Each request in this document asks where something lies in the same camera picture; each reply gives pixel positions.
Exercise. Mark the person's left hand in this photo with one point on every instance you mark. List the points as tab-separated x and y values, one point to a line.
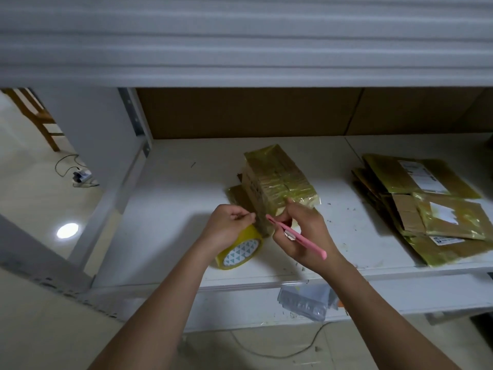
223	227

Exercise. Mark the person's left forearm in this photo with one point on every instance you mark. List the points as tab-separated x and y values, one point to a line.
150	319

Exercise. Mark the person's right forearm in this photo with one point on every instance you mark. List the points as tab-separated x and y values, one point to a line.
393	319

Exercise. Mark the yellow tape roll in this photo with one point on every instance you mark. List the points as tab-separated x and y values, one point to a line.
243	254

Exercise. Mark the white power strip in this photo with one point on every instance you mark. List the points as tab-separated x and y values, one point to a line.
83	178

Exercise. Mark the person's right hand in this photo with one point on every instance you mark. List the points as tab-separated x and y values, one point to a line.
308	239

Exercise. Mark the wooden chair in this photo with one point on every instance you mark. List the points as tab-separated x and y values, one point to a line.
35	119

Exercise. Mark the stack of cardboard boxes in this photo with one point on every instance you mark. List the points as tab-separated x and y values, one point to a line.
427	208

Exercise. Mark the white metal shelf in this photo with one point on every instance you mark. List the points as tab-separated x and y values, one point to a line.
192	181

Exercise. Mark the pink utility knife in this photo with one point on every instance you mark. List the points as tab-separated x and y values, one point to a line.
308	242

